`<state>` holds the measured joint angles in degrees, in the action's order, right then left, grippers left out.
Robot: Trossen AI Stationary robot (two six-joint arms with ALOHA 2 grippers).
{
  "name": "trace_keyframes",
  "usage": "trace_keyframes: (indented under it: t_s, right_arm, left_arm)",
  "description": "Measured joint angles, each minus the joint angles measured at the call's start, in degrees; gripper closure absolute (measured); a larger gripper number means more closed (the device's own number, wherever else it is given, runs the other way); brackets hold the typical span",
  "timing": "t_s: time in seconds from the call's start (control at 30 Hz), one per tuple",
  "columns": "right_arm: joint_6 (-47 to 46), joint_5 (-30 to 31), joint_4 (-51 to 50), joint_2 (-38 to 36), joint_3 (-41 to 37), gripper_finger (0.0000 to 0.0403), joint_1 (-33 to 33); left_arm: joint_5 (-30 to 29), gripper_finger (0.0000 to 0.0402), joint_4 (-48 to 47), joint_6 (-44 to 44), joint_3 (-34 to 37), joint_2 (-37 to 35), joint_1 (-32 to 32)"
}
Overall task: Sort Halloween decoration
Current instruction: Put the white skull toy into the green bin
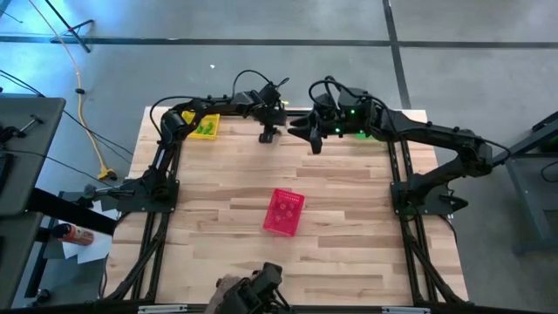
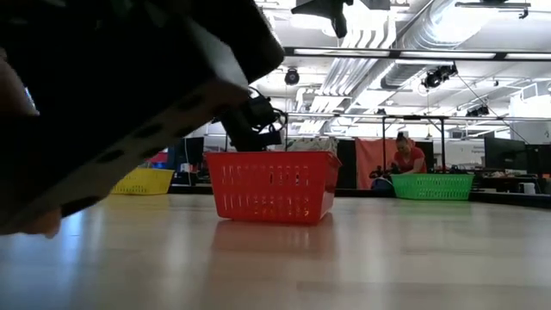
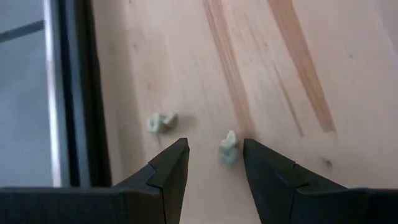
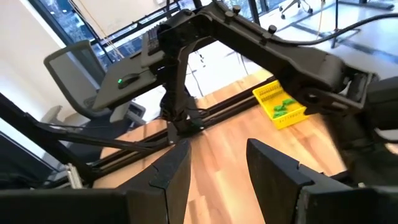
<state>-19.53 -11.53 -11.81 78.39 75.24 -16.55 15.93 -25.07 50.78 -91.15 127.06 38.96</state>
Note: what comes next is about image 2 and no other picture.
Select orange curtain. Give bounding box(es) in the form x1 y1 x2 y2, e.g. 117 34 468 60
355 137 408 190

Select person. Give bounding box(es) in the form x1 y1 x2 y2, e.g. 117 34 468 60
389 131 430 176

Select red plastic basket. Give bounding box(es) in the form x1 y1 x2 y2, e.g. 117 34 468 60
203 150 344 226

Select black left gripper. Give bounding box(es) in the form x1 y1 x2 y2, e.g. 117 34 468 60
219 115 286 152

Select black computer monitor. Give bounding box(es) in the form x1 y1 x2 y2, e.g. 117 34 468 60
524 144 551 176
174 136 206 172
484 136 527 171

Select green plastic basket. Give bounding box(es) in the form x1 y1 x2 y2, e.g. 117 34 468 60
390 172 475 202

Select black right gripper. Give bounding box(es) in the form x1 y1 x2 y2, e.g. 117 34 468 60
291 0 355 39

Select silver ventilation duct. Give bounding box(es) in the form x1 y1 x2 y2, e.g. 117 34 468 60
381 0 496 90

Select yellow plastic basket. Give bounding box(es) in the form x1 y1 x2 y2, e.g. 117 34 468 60
110 166 176 196

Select overhead LED light bar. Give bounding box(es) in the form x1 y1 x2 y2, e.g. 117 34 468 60
282 46 551 61

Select black metal gantry frame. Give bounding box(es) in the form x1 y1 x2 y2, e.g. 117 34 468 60
381 115 447 173

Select patterned cloth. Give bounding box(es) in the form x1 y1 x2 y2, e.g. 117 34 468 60
286 136 340 152

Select black spotlight cluster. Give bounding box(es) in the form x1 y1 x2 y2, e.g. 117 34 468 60
421 63 458 90

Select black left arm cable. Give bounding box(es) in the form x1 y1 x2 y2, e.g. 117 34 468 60
249 87 288 135

